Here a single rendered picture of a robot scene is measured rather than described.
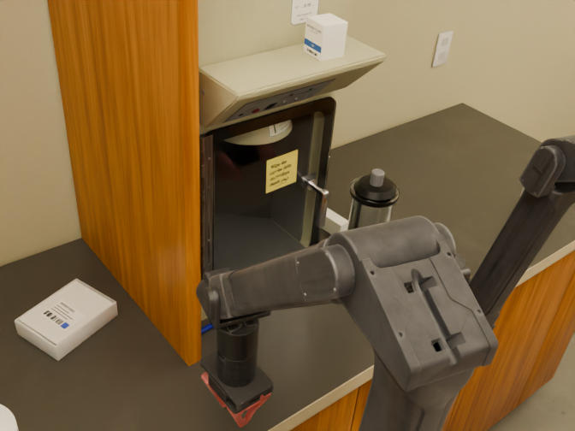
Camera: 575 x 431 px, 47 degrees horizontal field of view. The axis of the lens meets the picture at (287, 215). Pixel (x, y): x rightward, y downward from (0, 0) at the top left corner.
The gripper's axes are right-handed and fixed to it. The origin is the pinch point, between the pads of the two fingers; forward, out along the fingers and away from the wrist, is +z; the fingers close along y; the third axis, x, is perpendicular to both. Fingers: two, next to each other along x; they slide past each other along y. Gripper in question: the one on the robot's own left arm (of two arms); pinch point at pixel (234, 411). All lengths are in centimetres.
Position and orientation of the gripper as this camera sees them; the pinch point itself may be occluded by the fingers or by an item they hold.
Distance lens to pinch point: 105.1
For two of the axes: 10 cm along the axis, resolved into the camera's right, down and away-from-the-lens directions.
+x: -7.8, 3.2, -5.4
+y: -6.2, -4.9, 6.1
